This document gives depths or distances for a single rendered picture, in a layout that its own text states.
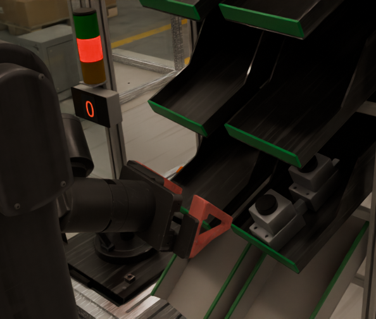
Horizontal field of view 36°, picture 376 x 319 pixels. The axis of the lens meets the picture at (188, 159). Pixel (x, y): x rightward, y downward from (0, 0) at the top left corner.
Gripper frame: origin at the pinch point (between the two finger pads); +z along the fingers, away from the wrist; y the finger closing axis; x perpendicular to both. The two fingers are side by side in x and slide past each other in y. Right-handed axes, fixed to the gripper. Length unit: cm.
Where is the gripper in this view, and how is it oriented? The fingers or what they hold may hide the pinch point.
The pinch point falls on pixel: (199, 207)
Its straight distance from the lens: 72.0
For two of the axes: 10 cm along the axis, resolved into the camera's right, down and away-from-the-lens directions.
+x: -2.6, 9.5, 1.9
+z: 7.4, 0.7, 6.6
